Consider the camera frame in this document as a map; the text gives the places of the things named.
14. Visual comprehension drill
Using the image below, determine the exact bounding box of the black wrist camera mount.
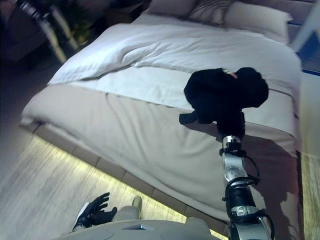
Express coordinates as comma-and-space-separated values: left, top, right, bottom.
219, 136, 243, 154

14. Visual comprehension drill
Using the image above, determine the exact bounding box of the green potted plant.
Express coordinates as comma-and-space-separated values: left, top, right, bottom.
66, 6, 94, 46

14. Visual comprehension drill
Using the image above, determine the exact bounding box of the black garment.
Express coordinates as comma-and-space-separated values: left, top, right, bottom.
178, 66, 270, 126

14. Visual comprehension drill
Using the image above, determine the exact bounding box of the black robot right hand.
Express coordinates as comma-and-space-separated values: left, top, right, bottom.
216, 113, 246, 141

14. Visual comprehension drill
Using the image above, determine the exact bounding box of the large grey pillow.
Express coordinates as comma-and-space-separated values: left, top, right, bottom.
223, 1, 294, 45
146, 0, 199, 19

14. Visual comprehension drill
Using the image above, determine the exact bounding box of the patterned grey cushion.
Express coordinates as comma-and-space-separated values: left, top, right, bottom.
186, 0, 231, 26

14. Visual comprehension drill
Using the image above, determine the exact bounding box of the white duvet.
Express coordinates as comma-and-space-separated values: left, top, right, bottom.
47, 13, 302, 112

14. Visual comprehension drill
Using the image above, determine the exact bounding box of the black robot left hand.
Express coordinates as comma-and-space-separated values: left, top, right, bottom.
76, 191, 119, 228

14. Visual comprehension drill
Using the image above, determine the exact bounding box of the grey robot torso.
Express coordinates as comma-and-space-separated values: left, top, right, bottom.
55, 216, 214, 240

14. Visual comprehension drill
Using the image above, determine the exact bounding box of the grey robot left leg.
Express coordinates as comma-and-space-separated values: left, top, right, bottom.
109, 195, 144, 224

